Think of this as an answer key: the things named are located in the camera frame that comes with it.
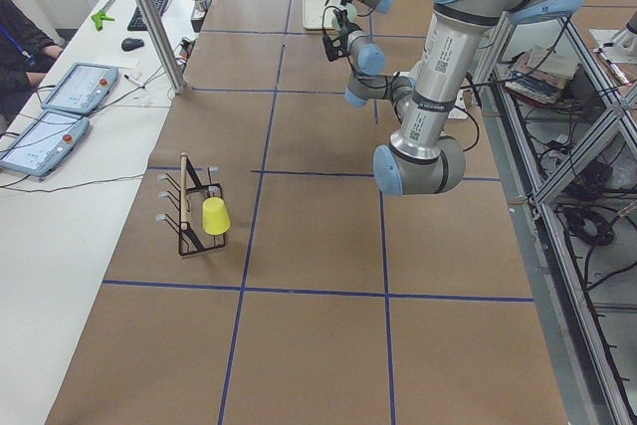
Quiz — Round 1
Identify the pale green cup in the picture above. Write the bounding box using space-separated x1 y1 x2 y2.
342 3 358 23

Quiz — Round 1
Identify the cream bear tray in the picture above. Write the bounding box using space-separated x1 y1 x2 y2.
302 0 344 31

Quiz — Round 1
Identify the metal cup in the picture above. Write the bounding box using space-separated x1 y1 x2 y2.
194 0 207 12

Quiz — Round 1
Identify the yellow cup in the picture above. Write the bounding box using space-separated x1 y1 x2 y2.
202 197 231 236

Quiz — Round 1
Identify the black keyboard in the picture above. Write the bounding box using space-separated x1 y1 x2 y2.
126 0 175 32

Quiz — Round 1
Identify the stack of books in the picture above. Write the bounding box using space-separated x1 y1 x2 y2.
505 46 578 105

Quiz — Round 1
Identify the black computer mouse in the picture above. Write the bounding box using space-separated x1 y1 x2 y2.
120 37 144 52

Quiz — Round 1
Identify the black marker pen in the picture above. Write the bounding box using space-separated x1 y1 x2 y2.
123 74 145 90

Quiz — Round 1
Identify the green plastic clamp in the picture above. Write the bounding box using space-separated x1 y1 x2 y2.
91 10 114 32

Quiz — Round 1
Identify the upper teach pendant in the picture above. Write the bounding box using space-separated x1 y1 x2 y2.
42 62 118 115

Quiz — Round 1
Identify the teach pendant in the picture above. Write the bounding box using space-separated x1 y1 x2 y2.
42 62 118 115
1 110 91 177

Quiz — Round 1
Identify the person in black jacket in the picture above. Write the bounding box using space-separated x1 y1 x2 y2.
1 0 63 123

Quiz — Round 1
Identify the lower teach pendant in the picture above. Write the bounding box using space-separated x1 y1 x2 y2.
1 110 91 177

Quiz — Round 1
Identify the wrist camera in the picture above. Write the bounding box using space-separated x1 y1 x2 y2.
321 31 349 62

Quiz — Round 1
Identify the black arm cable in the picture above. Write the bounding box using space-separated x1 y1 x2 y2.
320 5 482 153

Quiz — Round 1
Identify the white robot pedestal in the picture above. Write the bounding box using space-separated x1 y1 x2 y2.
397 71 472 120

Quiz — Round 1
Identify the aluminium frame post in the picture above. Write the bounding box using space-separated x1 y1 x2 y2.
134 0 198 100

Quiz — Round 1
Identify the black wire cup rack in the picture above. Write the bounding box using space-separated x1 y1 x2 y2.
155 152 229 259

